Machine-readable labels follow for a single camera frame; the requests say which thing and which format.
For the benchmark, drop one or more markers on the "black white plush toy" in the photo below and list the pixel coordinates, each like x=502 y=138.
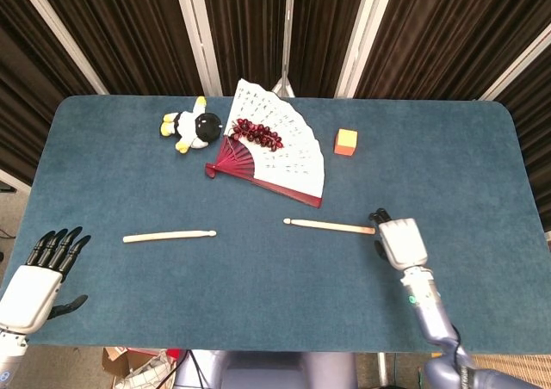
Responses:
x=193 y=126

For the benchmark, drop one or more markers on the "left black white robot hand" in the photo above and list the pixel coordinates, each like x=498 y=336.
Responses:
x=26 y=292

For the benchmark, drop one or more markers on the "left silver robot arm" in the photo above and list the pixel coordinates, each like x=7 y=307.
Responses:
x=9 y=354

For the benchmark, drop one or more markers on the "thin white pole stand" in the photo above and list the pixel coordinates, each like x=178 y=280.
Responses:
x=287 y=40

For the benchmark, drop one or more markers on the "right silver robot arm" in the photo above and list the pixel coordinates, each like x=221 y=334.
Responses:
x=435 y=320

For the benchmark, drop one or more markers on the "white patterned bag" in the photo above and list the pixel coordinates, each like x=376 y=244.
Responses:
x=144 y=372

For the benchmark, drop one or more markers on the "cardboard box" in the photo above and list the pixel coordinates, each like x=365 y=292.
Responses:
x=114 y=361

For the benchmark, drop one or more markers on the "red grape bunch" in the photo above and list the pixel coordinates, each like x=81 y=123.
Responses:
x=258 y=134

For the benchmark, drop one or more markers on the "woven straw mat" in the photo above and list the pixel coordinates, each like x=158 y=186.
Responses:
x=512 y=367

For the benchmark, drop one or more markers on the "orange yellow cube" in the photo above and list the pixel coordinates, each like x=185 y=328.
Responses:
x=345 y=141

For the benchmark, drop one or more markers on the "red white folding fan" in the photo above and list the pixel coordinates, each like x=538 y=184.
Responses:
x=297 y=161

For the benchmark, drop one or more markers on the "wooden drumstick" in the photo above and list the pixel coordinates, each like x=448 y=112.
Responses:
x=327 y=225
x=168 y=236

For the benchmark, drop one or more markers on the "white frame post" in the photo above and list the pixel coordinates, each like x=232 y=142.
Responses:
x=357 y=40
x=516 y=64
x=198 y=36
x=60 y=36

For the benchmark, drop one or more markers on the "blue felt table mat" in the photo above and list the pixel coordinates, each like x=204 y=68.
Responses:
x=258 y=285

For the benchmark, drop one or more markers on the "dark brown curtain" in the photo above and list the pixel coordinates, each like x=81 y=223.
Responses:
x=129 y=27

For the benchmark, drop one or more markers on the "grey robot torso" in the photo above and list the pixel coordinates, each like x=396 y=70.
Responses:
x=267 y=369

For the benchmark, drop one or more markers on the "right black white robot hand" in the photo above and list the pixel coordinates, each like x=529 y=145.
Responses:
x=402 y=242

